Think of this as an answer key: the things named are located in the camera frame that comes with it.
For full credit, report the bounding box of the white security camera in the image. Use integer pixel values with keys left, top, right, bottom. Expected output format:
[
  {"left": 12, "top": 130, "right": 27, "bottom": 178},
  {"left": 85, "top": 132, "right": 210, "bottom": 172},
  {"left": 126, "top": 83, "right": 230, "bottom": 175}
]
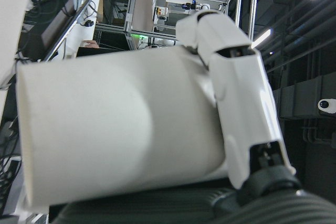
[{"left": 317, "top": 98, "right": 336, "bottom": 116}]

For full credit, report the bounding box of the green-handled metal reach grabber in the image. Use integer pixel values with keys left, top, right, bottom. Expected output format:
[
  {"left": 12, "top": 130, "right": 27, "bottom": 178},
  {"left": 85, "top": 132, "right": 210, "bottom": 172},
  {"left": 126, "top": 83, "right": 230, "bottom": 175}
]
[{"left": 39, "top": 0, "right": 114, "bottom": 62}]

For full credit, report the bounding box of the aluminium frame enclosure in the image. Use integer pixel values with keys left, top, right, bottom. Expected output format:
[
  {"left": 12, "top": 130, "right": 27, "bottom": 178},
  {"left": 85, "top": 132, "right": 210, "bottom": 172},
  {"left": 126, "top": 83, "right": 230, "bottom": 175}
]
[{"left": 94, "top": 0, "right": 261, "bottom": 50}]

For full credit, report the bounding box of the long ceiling light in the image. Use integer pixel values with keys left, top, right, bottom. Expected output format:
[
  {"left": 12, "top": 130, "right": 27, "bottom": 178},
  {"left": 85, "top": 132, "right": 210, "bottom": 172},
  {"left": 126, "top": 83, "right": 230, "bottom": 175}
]
[{"left": 250, "top": 28, "right": 272, "bottom": 49}]

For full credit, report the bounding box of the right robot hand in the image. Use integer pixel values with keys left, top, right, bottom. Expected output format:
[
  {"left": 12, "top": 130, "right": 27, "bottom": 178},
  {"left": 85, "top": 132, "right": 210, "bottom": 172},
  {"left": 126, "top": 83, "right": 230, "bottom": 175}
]
[{"left": 48, "top": 9, "right": 336, "bottom": 224}]

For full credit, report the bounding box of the white paper cup torn rim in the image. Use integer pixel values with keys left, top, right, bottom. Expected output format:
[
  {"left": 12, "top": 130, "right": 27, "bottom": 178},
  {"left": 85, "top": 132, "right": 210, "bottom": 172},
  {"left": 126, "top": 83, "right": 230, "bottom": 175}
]
[{"left": 15, "top": 45, "right": 229, "bottom": 207}]

